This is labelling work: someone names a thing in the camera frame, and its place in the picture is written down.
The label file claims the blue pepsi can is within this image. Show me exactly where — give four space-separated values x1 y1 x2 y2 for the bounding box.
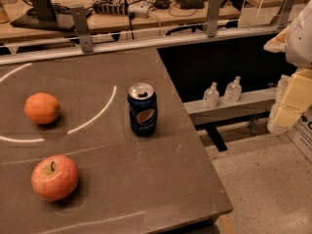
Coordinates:
127 83 158 137

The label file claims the left clear sanitizer bottle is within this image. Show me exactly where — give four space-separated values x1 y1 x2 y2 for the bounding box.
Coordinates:
203 82 219 109

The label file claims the clear sanitizer bottle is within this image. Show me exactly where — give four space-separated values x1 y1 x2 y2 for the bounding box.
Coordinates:
203 82 219 109
224 76 242 102

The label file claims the right clear sanitizer bottle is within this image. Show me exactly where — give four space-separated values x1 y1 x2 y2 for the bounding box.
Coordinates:
224 76 242 102

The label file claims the white power adapter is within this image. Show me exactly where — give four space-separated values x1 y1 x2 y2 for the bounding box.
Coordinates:
128 5 149 19

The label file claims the grey shelf beam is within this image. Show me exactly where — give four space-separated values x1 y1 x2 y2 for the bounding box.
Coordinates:
184 88 276 125

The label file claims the black keypad device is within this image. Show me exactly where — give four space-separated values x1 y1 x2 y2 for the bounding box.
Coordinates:
179 0 205 9

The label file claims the orange fruit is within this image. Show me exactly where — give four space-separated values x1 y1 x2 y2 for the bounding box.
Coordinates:
24 93 60 124

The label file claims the grey power strip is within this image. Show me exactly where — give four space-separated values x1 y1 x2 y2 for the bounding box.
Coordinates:
93 1 128 16

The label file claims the red apple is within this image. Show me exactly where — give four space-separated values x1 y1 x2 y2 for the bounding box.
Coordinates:
31 155 79 201

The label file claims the cardboard box with print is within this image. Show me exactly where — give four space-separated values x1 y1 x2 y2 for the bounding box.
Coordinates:
287 108 312 162

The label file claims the black monitor stand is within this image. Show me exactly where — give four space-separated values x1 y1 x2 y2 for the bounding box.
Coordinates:
11 0 75 32

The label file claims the left metal bracket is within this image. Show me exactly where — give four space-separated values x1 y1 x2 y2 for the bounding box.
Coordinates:
70 5 94 53

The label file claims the metal bracket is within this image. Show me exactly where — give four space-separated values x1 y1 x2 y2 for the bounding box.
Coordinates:
70 5 94 53
206 0 222 37
270 0 295 28

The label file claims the middle metal bracket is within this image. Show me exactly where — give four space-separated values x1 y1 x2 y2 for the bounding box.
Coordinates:
206 0 222 37

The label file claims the right metal bracket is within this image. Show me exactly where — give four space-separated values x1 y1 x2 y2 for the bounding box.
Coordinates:
270 0 295 28

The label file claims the metal rail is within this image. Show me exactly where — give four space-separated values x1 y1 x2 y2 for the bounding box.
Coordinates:
0 19 312 66

